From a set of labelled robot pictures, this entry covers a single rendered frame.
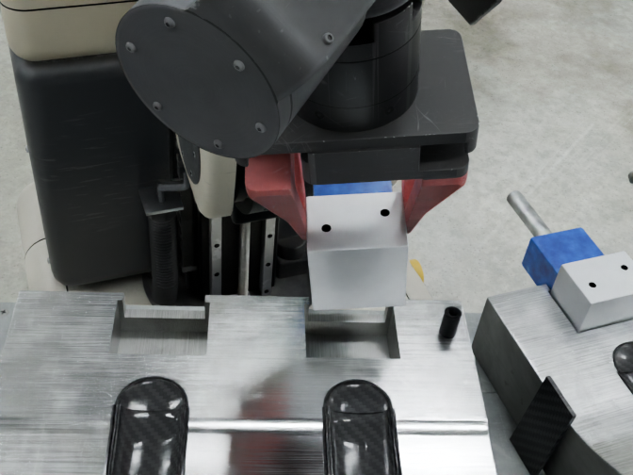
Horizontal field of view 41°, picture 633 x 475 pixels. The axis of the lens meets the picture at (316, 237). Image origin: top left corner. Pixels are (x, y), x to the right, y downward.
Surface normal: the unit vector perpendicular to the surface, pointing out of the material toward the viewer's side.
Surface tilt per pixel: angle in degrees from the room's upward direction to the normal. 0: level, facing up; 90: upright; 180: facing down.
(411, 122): 12
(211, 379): 0
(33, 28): 90
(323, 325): 90
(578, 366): 0
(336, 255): 98
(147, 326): 90
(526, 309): 0
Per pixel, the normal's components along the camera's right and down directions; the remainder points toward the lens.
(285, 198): 0.05, 0.96
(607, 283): 0.08, -0.72
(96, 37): 0.33, 0.67
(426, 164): -0.06, -0.60
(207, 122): -0.47, 0.72
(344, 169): 0.03, 0.79
